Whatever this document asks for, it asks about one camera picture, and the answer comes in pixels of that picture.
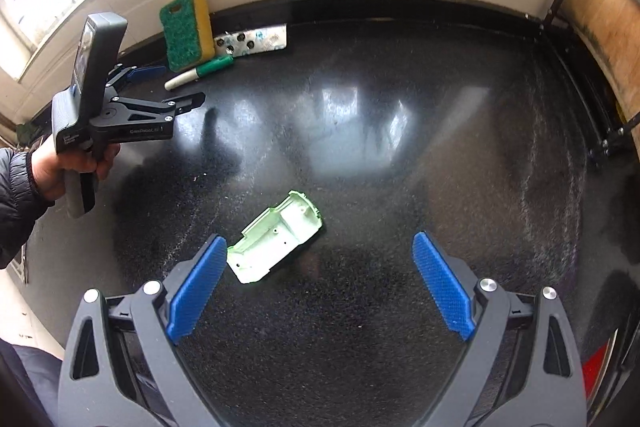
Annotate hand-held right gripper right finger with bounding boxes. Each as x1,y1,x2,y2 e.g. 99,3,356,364
411,231,587,427

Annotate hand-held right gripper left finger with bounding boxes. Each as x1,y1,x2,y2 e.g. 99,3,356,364
57,234,229,427

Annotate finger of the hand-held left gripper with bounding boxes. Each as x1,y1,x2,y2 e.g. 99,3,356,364
113,91,207,122
107,63,169,96

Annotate pale green plastic shell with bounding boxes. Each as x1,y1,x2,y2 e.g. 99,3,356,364
226,189,325,285

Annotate person's left forearm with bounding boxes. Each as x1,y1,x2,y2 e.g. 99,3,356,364
0,147,56,270

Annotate person's left hand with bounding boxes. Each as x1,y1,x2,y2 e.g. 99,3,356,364
31,138,122,204

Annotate green and white marker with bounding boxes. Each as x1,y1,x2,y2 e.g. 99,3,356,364
164,55,235,92

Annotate green and yellow sponge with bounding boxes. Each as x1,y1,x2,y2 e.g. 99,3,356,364
159,0,217,74

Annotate green cloth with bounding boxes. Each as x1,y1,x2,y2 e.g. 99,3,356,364
16,122,51,148

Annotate silver blister pack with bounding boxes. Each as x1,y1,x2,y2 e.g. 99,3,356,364
214,24,289,56

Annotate red object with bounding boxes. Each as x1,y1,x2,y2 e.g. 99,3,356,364
582,341,622,389

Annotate person's trousers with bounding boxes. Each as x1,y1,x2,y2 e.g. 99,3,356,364
0,341,62,427

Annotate wooden chair with black frame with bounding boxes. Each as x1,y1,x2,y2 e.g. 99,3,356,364
525,0,640,170

